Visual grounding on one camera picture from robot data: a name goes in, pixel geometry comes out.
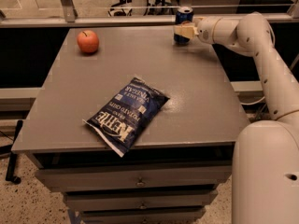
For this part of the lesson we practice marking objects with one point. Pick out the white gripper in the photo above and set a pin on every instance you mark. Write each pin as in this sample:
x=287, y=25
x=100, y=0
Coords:
x=205, y=29

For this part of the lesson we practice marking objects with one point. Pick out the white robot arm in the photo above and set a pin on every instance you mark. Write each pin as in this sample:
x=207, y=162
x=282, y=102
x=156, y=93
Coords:
x=265, y=171

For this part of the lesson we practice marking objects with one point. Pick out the metal window rail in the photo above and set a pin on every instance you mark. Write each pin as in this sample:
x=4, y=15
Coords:
x=127, y=21

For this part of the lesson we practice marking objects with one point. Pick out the blue kettle chips bag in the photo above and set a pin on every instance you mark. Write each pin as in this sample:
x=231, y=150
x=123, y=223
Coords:
x=120, y=121

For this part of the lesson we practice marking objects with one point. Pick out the blue pepsi can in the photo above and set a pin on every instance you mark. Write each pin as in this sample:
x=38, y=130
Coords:
x=184, y=16

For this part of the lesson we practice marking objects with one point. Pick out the red apple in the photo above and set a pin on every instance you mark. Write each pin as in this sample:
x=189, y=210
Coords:
x=88, y=41

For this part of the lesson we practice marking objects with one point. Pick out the black stand leg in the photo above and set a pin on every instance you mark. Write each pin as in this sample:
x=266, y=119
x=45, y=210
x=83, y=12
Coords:
x=13, y=159

